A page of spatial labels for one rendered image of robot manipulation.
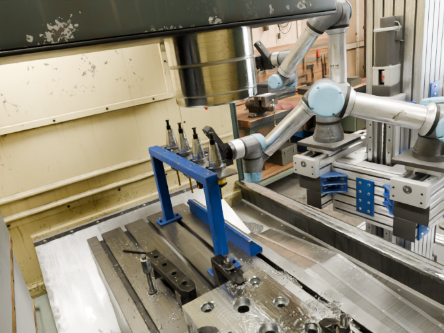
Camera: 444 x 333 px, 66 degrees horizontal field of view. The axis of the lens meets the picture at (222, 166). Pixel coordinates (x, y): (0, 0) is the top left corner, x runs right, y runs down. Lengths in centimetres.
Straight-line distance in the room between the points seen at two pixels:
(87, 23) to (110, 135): 121
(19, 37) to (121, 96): 121
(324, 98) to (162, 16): 85
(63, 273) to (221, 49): 125
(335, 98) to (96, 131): 101
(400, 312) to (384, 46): 102
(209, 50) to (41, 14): 25
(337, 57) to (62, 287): 160
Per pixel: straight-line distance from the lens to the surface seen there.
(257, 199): 192
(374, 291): 133
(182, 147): 122
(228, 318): 85
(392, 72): 166
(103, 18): 47
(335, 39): 184
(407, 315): 129
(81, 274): 160
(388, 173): 164
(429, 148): 152
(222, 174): 99
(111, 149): 167
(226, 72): 59
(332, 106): 126
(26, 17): 46
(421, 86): 171
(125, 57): 165
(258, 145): 136
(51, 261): 167
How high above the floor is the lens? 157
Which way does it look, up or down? 20 degrees down
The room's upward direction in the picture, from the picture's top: 8 degrees counter-clockwise
